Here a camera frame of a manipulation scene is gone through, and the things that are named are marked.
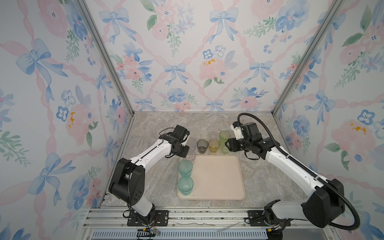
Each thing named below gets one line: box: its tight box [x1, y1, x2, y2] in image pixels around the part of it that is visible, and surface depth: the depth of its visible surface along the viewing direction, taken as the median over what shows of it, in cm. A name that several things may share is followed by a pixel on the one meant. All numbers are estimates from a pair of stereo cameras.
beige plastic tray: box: [177, 155, 246, 201], surface depth 88 cm
